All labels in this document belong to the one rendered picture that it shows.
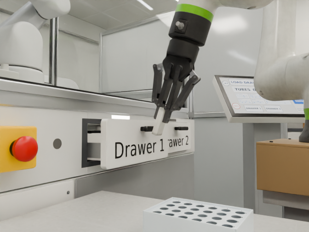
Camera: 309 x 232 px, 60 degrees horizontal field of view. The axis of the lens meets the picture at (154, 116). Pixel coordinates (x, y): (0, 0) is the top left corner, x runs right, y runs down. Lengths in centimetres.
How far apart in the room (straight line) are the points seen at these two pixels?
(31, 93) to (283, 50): 70
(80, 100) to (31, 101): 13
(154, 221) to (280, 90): 61
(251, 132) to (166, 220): 120
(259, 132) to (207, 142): 98
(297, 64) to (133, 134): 48
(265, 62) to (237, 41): 155
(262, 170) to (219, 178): 174
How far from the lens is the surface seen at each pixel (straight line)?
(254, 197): 155
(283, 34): 93
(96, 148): 63
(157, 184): 94
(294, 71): 83
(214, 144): 241
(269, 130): 155
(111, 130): 60
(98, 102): 68
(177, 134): 102
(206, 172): 247
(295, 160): 68
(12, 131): 48
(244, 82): 156
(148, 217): 37
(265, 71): 89
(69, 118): 61
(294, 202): 74
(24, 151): 46
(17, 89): 54
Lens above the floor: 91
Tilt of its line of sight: 2 degrees up
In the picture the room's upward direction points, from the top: straight up
